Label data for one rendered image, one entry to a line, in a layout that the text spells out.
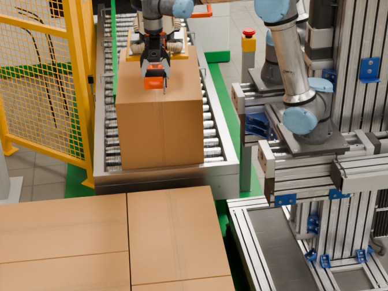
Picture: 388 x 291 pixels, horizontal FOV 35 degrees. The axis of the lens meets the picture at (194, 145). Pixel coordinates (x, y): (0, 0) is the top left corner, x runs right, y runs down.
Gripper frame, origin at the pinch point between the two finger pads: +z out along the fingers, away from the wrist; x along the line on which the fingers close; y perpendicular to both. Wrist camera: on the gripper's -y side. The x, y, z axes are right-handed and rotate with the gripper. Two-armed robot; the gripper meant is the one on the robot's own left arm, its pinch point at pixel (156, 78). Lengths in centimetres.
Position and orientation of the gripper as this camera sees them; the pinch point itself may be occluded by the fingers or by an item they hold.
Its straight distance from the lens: 244.3
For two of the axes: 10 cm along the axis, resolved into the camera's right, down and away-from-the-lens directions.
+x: -10.0, 0.3, -0.1
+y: -0.3, -5.5, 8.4
